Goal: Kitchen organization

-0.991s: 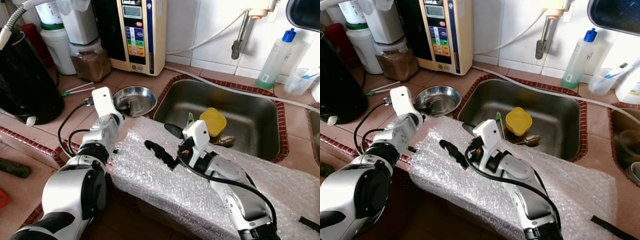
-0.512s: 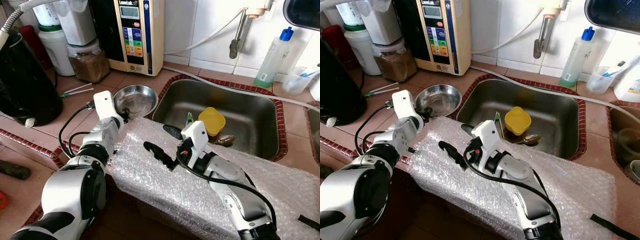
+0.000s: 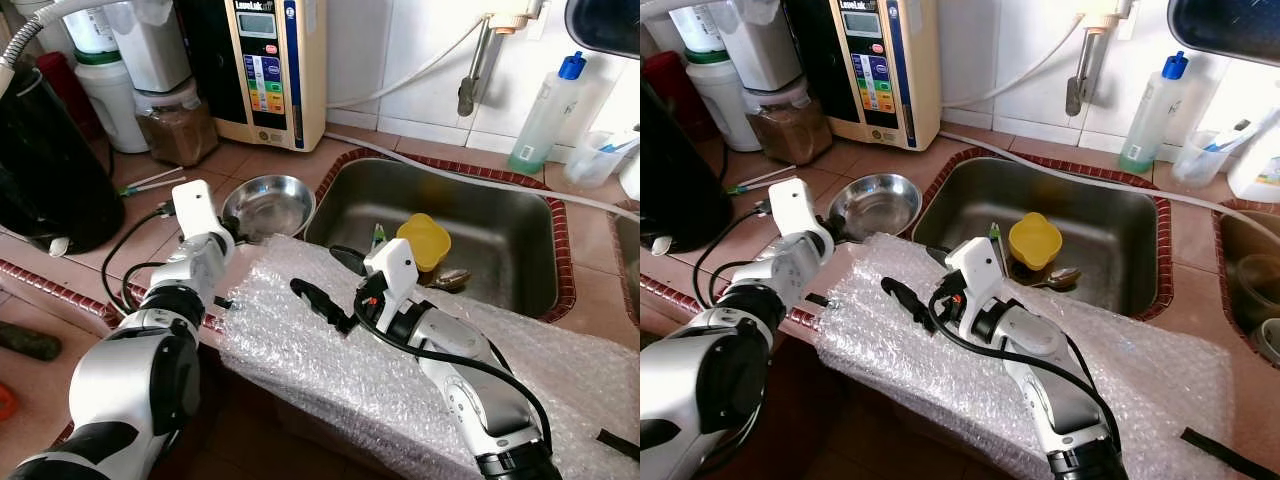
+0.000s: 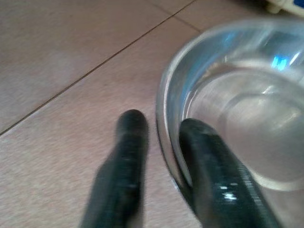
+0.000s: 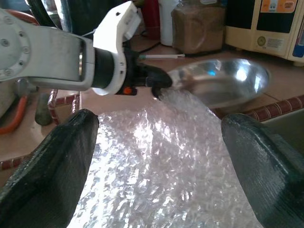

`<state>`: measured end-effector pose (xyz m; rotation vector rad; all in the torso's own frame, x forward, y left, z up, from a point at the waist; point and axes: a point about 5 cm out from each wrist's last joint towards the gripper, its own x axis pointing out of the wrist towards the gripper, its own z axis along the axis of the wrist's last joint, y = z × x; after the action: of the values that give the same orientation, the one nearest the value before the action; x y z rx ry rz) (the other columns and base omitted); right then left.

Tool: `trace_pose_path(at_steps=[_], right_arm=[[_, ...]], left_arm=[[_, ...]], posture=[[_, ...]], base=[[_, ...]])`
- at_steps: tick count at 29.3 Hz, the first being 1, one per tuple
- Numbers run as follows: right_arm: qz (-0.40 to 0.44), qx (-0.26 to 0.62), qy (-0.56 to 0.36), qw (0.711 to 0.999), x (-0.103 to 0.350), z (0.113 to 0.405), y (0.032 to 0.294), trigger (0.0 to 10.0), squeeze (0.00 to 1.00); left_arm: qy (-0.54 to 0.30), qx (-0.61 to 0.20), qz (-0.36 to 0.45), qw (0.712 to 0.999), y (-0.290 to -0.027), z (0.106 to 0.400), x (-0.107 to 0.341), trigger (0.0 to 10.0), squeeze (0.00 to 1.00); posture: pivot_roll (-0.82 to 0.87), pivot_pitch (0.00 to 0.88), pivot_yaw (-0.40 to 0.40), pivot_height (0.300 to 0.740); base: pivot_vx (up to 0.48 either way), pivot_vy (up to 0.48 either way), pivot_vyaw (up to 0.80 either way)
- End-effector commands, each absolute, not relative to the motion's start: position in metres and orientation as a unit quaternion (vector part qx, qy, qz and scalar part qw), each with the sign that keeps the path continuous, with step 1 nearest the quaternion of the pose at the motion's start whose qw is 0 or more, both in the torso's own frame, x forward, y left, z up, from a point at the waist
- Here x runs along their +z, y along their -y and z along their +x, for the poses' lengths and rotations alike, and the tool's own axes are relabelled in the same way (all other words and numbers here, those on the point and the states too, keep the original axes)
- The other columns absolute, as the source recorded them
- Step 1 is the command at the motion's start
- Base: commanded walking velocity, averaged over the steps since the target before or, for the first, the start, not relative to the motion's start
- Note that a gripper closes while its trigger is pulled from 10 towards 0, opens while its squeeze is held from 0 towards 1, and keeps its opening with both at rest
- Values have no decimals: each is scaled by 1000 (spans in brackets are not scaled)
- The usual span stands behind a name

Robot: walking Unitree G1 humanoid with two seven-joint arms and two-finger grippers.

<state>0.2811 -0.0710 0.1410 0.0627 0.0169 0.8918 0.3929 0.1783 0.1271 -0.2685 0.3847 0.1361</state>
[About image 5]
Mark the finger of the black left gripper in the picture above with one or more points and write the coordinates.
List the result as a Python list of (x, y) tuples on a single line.
[(159, 77), (158, 93)]

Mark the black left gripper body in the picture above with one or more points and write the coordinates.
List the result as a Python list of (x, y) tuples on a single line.
[(134, 73)]

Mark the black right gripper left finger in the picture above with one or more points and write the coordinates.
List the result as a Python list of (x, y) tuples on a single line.
[(47, 180)]

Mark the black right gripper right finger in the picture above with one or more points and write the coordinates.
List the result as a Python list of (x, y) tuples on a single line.
[(268, 180)]

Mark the shallow steel bowl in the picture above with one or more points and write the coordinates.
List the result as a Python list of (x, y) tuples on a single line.
[(225, 83)]

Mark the white straw green tip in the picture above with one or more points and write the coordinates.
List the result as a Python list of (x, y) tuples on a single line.
[(164, 56)]

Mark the white jug green band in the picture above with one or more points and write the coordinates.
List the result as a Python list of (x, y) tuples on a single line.
[(167, 23)]

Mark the red canister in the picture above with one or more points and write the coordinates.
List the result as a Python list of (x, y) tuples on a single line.
[(150, 21)]

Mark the jar of brown powder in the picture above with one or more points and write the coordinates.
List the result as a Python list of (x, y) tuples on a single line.
[(197, 31)]

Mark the dark green cylinder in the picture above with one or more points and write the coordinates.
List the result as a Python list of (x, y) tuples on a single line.
[(44, 111)]

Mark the clear bubble wrap sheet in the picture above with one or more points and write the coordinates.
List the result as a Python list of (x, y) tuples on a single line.
[(154, 166)]

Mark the cream black water ionizer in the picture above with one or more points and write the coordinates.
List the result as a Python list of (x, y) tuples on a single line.
[(273, 42)]

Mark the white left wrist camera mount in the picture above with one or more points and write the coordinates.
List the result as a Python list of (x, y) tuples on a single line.
[(111, 28)]

